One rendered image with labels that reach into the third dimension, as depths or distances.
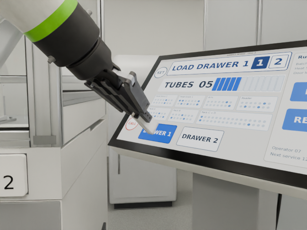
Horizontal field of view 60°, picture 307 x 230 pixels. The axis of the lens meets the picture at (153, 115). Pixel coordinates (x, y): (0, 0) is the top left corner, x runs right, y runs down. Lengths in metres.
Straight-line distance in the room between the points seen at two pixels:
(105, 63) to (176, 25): 3.75
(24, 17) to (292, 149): 0.43
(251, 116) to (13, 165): 0.60
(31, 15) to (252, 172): 0.39
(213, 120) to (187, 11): 3.77
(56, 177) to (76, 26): 0.48
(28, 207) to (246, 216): 0.56
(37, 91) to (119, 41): 3.30
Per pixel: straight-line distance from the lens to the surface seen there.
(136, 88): 0.47
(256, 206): 0.60
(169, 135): 0.57
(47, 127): 0.76
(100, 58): 0.44
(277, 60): 0.60
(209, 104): 0.58
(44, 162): 0.78
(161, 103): 0.65
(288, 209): 1.68
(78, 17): 0.42
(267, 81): 0.57
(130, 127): 0.66
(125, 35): 4.03
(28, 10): 0.40
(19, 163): 0.79
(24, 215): 0.85
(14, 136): 0.79
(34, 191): 0.82
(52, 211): 0.82
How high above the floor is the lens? 1.10
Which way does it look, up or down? 6 degrees down
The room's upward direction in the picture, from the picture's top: straight up
